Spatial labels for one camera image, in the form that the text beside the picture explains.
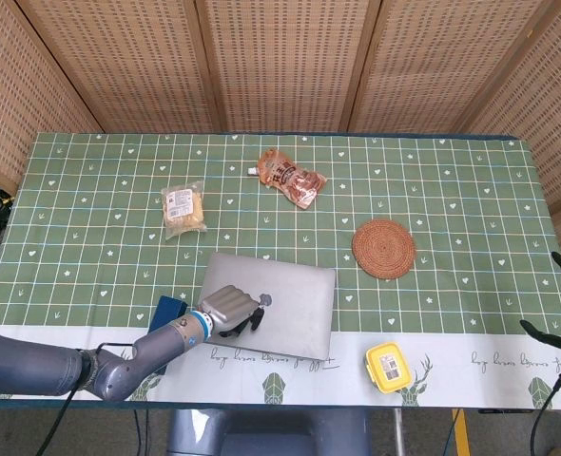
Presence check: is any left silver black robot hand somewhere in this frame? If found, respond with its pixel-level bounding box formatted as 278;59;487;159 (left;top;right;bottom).
197;284;273;339

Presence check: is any silver laptop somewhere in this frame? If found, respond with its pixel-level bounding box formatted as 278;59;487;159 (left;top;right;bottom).
197;251;337;360

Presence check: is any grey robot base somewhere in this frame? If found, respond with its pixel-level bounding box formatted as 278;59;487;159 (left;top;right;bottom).
164;407;373;456

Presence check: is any blue rectangular box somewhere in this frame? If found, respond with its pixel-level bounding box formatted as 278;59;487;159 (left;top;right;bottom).
145;294;189;339

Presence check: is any green checked tablecloth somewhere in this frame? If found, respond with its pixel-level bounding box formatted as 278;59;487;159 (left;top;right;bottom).
0;131;561;412

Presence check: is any clear bag of yellow snacks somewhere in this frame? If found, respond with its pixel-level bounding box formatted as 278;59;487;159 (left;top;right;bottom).
160;180;208;241

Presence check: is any orange sauce pouch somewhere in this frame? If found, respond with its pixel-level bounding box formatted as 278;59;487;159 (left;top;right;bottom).
245;147;328;211

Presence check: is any round woven rattan coaster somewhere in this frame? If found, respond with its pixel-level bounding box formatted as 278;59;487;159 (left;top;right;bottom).
351;217;417;281

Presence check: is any yellow lidded food container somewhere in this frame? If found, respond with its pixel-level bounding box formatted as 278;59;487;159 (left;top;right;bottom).
365;343;414;394

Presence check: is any bamboo folding screen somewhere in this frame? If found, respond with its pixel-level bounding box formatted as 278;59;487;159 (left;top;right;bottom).
0;0;561;267

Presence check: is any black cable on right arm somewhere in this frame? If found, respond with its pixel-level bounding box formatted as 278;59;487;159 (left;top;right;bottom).
530;372;561;456

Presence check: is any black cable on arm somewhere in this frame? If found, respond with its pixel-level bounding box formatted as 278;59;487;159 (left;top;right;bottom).
530;372;561;456
47;342;137;433

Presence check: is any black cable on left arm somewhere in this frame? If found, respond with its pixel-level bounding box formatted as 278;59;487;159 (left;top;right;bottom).
47;342;137;433

